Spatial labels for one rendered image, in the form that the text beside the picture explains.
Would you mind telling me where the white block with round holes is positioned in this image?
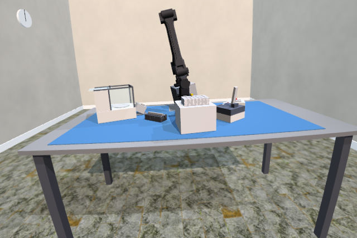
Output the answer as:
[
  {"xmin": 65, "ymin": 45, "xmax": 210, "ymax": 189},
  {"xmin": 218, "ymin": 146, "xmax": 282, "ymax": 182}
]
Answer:
[{"xmin": 225, "ymin": 99, "xmax": 245, "ymax": 105}]

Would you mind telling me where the blue bench mat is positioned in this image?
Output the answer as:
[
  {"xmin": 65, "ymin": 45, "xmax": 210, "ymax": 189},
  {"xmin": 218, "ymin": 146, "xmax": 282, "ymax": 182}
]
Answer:
[{"xmin": 48, "ymin": 101, "xmax": 325, "ymax": 145}]

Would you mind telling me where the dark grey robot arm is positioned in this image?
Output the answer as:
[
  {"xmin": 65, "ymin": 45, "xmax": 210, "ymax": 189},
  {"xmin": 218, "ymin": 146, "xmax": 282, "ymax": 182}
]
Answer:
[{"xmin": 158, "ymin": 8, "xmax": 190, "ymax": 96}]

